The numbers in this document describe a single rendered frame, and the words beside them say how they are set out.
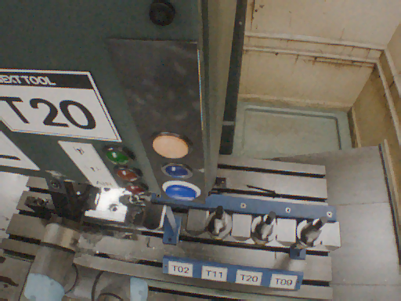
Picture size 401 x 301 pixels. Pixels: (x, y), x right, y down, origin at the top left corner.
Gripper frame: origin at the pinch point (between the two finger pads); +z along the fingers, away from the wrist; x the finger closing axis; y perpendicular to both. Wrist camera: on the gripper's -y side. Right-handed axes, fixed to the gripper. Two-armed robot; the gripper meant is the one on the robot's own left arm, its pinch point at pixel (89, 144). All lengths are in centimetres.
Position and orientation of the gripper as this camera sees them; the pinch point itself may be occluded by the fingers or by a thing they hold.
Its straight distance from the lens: 73.5
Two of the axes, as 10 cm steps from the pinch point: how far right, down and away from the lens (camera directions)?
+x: 9.9, 1.0, -1.0
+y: 0.3, 5.1, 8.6
